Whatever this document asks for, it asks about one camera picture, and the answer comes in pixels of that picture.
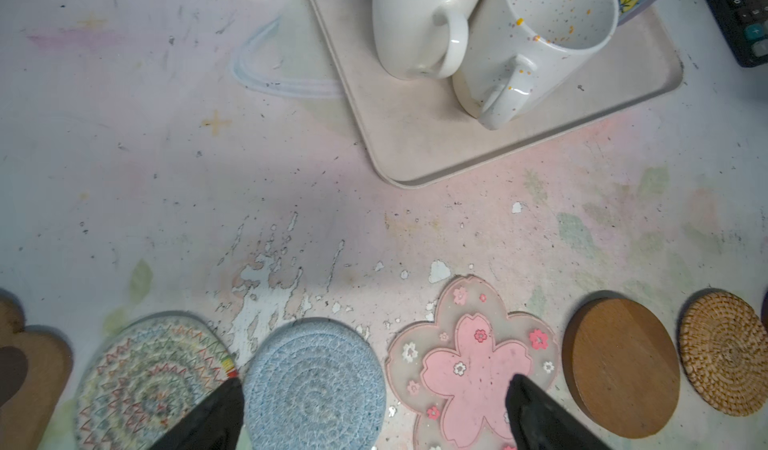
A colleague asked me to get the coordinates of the pink flower coaster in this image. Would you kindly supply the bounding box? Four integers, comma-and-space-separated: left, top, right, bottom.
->
385, 276, 560, 449

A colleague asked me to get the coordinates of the black calculator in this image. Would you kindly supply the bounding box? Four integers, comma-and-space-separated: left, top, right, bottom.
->
705, 0, 767, 68

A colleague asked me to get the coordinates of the grey blue woven coaster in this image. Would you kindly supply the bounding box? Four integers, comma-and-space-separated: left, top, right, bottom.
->
243, 318, 386, 449

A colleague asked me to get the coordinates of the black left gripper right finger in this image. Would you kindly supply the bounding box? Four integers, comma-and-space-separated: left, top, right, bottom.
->
505, 374, 610, 450

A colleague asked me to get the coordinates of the white mug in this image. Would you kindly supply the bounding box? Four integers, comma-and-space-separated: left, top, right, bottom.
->
372, 0, 479, 80
452, 0, 619, 130

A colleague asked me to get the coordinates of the white mug right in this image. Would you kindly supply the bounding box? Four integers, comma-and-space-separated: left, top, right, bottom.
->
452, 0, 619, 130

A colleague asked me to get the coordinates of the paw print coaster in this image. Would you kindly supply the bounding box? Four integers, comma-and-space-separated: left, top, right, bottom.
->
1, 298, 73, 449

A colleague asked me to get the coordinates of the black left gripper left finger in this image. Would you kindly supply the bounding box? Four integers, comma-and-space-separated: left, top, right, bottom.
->
150, 377, 244, 450

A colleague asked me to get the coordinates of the white mug left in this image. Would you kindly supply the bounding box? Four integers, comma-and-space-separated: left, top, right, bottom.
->
372, 0, 479, 80

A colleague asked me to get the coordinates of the dark brown round coaster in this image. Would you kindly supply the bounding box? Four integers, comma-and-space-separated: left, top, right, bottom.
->
760, 293, 768, 331

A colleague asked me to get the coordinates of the cork woven coaster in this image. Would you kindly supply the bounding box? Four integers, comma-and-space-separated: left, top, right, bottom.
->
678, 290, 767, 417

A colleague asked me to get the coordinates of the white zigzag woven coaster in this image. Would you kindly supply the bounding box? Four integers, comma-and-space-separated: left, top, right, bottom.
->
74, 312, 238, 449

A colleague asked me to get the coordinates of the beige serving tray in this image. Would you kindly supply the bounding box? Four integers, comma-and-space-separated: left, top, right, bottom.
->
298, 0, 685, 190

